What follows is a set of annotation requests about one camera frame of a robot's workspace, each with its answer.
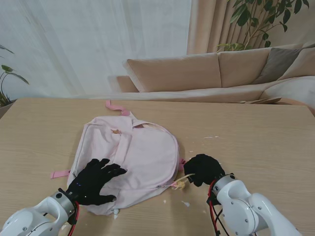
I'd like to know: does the grey sofa cushion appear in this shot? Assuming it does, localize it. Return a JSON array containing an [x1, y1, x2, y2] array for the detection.
[[253, 46, 303, 84]]

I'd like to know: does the pink fabric backpack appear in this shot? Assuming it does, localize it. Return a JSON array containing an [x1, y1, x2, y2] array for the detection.
[[50, 100, 188, 216]]

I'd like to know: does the beige pleated curtain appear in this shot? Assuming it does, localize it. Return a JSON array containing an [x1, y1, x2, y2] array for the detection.
[[186, 0, 315, 55]]

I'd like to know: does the tall small-leaved green plant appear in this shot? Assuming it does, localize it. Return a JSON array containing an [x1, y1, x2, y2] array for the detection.
[[216, 0, 311, 52]]

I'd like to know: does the beige sofa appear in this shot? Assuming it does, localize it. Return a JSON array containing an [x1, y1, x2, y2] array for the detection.
[[116, 43, 315, 114]]

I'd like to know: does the broad-leaved green plant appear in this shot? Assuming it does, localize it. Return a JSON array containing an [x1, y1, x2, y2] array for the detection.
[[0, 44, 30, 108]]

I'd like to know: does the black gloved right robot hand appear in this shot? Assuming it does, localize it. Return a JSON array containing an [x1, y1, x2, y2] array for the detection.
[[183, 154, 226, 187]]

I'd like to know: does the flat brown cardboard piece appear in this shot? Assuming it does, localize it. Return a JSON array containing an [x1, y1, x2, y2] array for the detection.
[[240, 97, 283, 105]]

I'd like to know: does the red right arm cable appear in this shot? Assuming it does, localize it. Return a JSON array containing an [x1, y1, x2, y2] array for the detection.
[[208, 181, 228, 236]]

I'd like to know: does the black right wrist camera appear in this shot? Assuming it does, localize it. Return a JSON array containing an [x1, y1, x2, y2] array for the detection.
[[206, 196, 221, 207]]

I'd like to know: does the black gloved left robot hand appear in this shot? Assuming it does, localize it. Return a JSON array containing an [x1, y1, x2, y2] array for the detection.
[[65, 158, 127, 207]]

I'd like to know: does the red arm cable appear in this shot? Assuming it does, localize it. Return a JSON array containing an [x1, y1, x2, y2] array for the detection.
[[67, 201, 81, 236], [208, 181, 228, 236]]

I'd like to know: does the white beanbag cushion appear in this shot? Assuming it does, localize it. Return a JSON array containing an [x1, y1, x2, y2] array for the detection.
[[260, 75, 315, 111]]

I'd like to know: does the yellow yarn zipper pull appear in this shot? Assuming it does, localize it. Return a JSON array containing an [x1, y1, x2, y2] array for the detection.
[[171, 173, 196, 191]]

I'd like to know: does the red left arm cable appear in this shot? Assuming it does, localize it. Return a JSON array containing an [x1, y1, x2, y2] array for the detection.
[[67, 201, 81, 236]]

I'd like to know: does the white sheer curtain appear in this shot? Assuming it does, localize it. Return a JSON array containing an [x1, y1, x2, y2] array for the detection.
[[0, 0, 192, 99]]

